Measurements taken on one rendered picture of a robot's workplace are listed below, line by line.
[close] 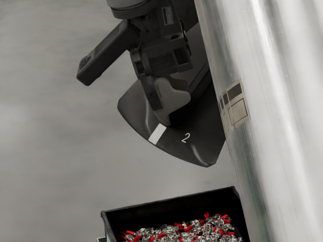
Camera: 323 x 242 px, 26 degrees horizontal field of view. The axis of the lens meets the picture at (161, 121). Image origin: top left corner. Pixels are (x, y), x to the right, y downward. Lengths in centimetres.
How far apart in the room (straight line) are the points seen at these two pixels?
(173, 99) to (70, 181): 164
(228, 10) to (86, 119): 267
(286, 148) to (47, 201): 225
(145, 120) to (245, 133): 77
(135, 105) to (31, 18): 298
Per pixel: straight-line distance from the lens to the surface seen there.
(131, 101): 115
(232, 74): 36
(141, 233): 104
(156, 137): 109
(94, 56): 101
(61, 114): 308
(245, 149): 35
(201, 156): 104
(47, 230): 243
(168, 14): 98
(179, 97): 104
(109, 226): 104
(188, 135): 107
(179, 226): 109
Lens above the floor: 154
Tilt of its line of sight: 31 degrees down
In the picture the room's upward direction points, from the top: straight up
